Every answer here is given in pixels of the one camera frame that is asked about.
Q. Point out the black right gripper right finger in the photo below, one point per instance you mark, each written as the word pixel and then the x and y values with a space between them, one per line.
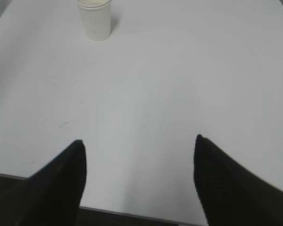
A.
pixel 231 195

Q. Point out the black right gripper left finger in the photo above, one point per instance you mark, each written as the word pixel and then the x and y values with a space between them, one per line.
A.
pixel 50 197

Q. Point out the white paper cup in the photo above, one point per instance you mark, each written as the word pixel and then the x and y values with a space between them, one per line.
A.
pixel 96 18

